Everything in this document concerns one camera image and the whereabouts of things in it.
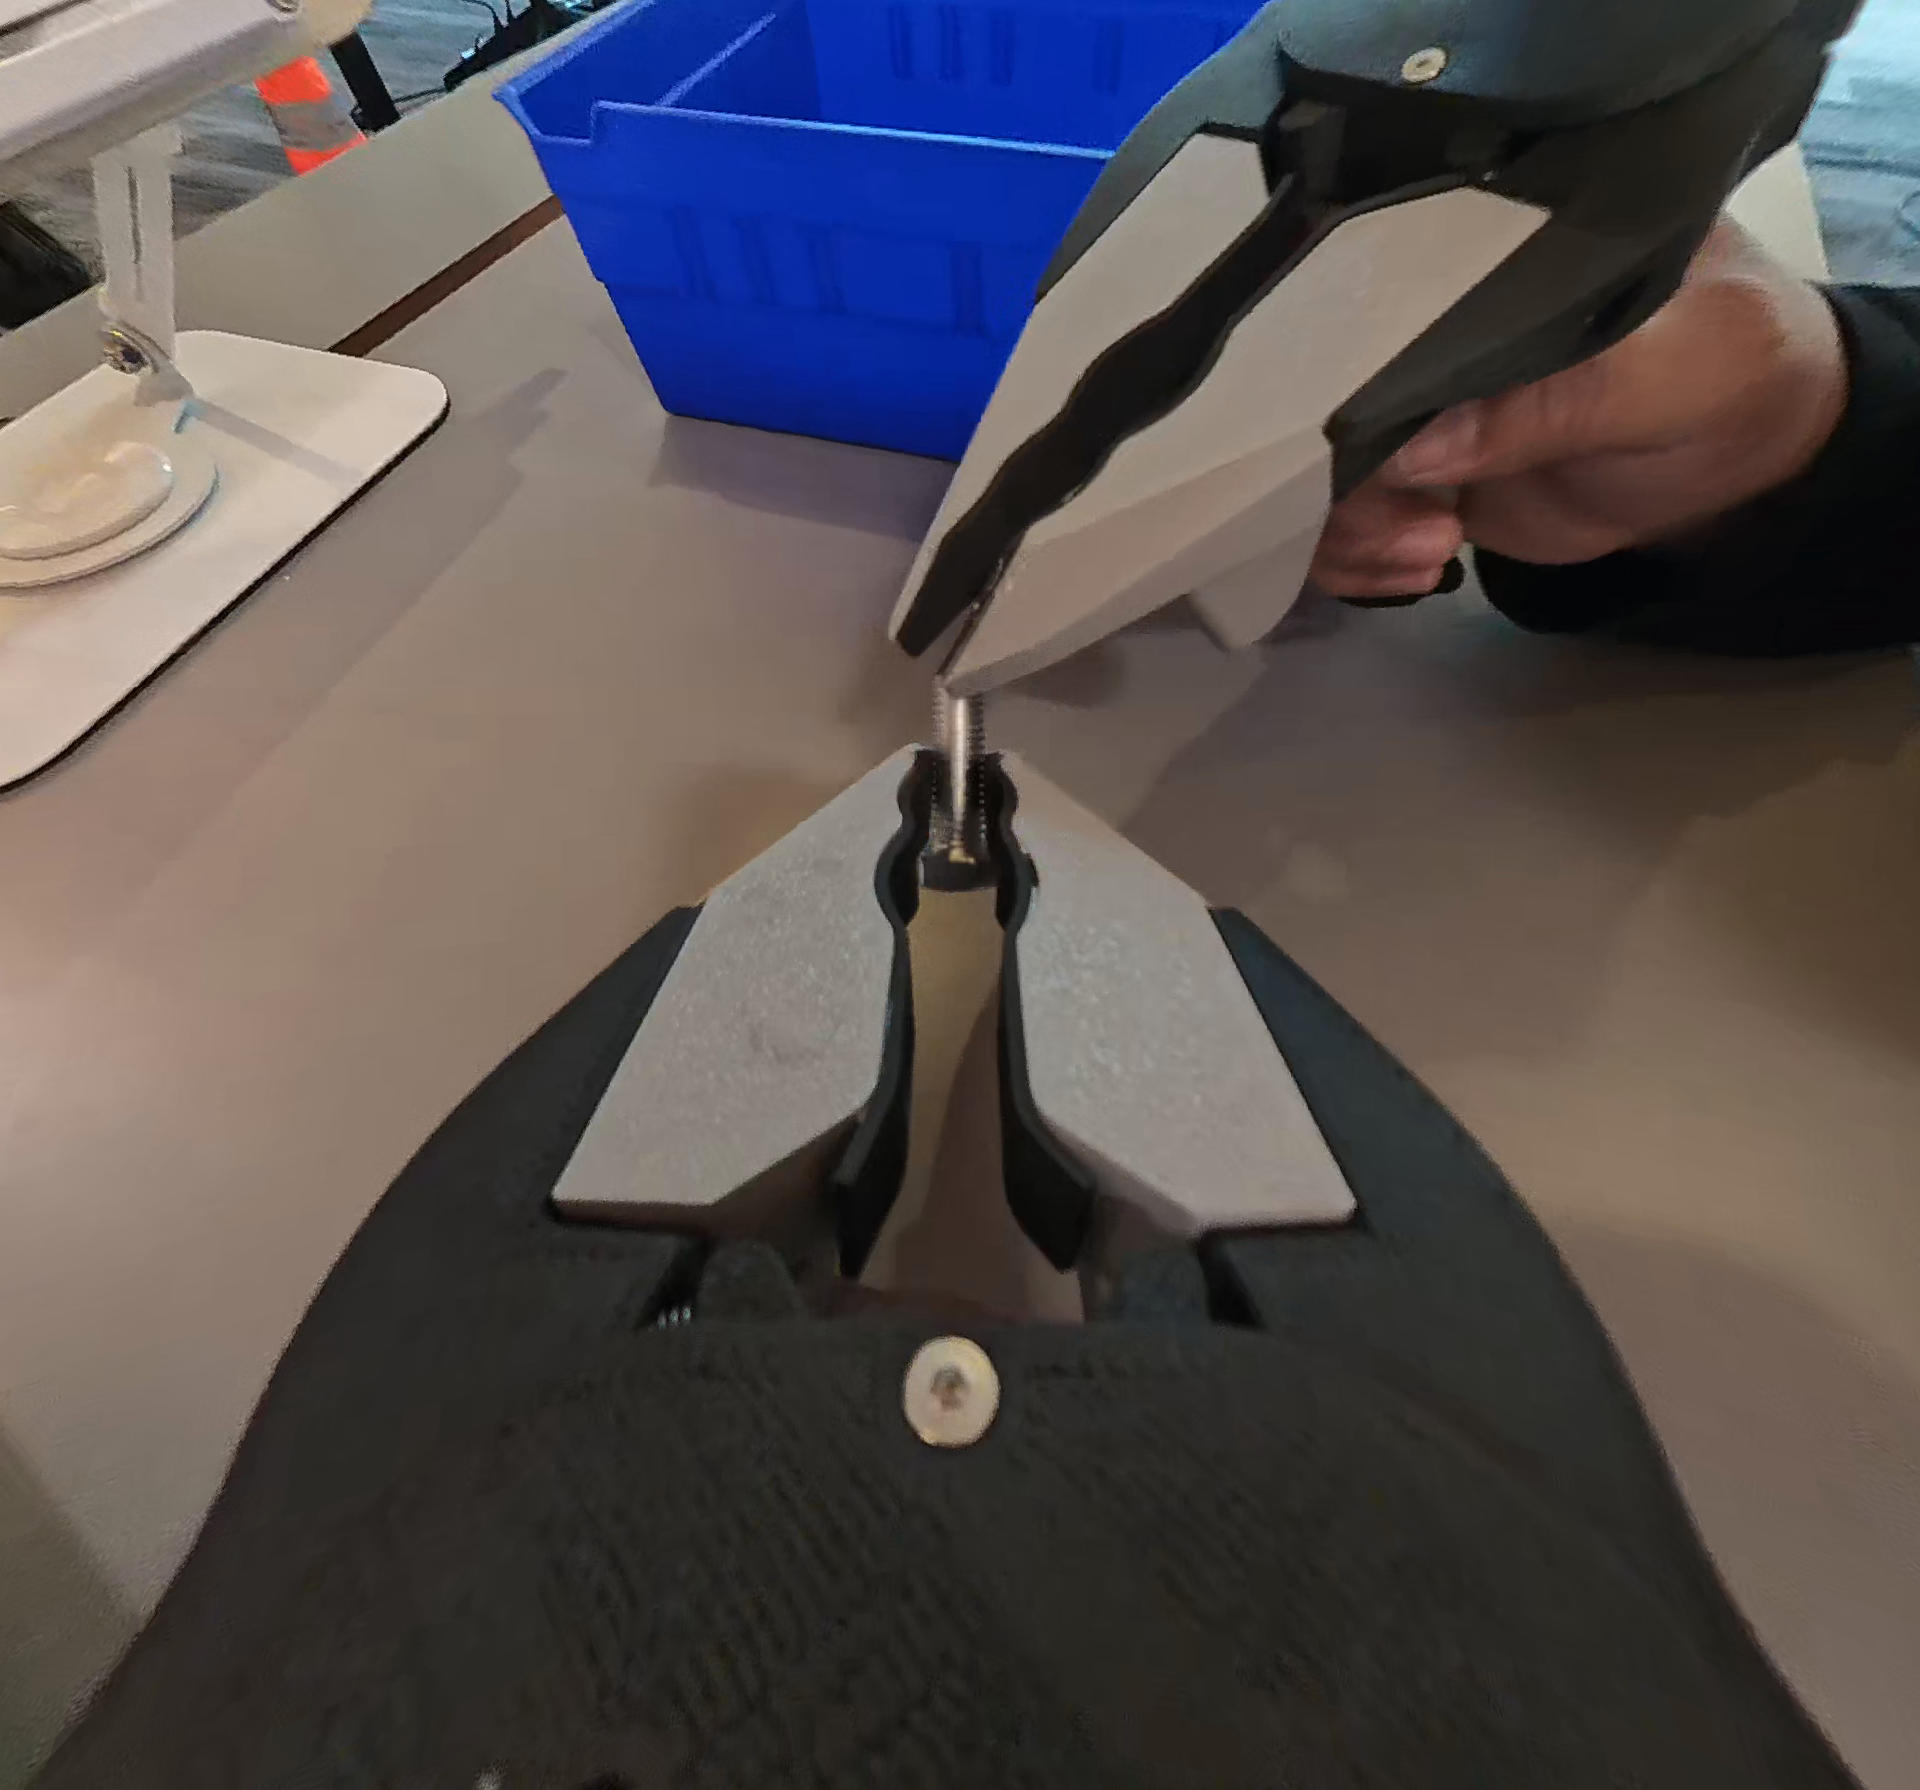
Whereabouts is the steel hex bolt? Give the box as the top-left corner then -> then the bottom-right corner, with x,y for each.
925,680 -> 1000,874

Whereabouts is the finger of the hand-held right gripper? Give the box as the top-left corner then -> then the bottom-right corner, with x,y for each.
891,4 -> 1322,661
943,176 -> 1553,694

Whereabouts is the person's right hand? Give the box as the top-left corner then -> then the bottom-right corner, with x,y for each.
1303,213 -> 1854,607

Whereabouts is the orange traffic cone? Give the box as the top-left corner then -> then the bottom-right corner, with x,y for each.
254,51 -> 370,180

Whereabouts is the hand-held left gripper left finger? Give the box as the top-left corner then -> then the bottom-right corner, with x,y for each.
551,745 -> 919,1298

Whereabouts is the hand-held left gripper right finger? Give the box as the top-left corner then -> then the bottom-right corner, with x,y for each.
990,751 -> 1359,1312

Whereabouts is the blue plastic bin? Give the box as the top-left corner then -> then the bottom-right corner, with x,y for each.
493,0 -> 1367,464

